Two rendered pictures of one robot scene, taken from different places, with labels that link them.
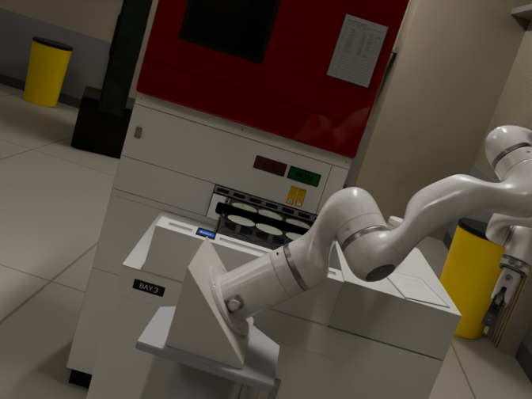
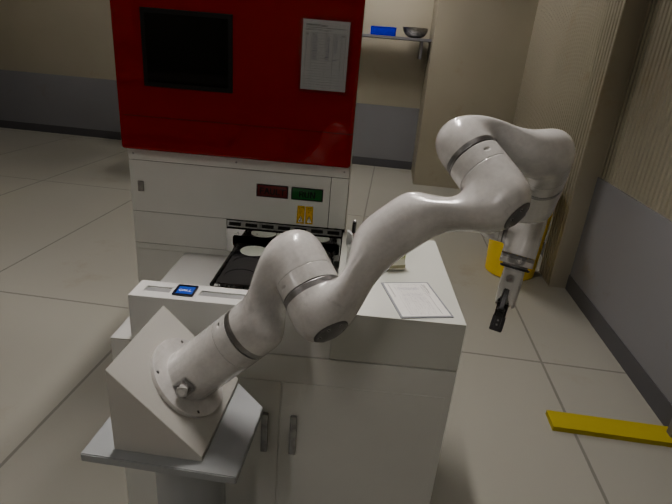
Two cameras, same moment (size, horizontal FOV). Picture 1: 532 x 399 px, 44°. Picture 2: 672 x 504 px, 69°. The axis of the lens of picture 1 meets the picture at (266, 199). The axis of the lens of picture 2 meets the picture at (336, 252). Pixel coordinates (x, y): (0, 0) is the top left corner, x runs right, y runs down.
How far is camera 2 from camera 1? 73 cm
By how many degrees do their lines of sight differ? 10
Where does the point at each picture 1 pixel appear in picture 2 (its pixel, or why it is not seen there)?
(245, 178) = (252, 208)
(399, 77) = (435, 62)
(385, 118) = (430, 100)
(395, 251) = (339, 306)
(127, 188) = (149, 239)
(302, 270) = (244, 342)
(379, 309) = (377, 334)
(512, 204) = (473, 222)
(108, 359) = not seen: hidden behind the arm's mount
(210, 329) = (154, 428)
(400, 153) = not seen: hidden behind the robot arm
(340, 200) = (273, 252)
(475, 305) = not seen: hidden behind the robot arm
